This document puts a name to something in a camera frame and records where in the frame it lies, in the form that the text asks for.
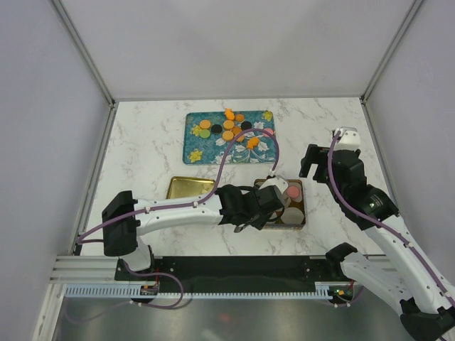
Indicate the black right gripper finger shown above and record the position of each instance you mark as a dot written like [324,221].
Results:
[313,156]
[320,175]

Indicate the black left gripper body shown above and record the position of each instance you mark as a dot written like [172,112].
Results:
[259,222]

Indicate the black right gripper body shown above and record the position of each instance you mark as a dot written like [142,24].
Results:
[358,152]

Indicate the orange flower cookie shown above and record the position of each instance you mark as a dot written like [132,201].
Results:
[237,134]

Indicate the metal tongs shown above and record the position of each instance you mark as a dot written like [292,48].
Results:
[239,228]

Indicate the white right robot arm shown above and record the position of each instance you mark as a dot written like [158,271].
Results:
[420,295]

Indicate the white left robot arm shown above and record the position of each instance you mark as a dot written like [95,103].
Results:
[125,220]

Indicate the white paper cup top-right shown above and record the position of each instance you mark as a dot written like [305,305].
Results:
[299,199]

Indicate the white paper cup bottom-right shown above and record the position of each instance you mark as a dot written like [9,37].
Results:
[292,215]

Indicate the dark cookie tin box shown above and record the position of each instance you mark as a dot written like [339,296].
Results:
[275,222]

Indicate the pink round cookie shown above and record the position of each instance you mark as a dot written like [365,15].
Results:
[270,132]

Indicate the orange fish cookie centre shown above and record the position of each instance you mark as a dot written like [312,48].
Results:
[252,143]

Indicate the orange fish cookie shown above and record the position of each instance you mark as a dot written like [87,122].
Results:
[252,143]
[229,114]

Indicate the black round cookie right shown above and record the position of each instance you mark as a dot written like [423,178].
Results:
[246,125]

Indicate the black round cookie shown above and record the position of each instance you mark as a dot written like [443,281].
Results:
[246,125]
[216,129]

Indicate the gold tin lid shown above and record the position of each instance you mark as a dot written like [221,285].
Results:
[181,186]

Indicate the black round cookie left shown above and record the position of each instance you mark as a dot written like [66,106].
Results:
[216,129]

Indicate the teal floral tray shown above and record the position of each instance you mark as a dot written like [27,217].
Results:
[198,151]

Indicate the green round cookie tray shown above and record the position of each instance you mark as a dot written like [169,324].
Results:
[204,134]

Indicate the orange fish cookie top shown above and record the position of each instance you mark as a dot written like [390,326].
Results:
[229,114]

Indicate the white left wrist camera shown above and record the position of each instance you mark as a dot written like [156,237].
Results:
[275,183]

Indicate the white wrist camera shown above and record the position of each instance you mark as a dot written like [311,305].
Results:
[275,183]
[348,138]

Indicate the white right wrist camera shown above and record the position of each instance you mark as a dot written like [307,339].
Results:
[348,138]

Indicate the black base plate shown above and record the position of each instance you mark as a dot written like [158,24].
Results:
[248,273]

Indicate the white slotted cable duct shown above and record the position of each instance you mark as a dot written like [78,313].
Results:
[138,291]

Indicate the aluminium frame rail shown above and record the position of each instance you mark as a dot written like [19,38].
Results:
[83,269]

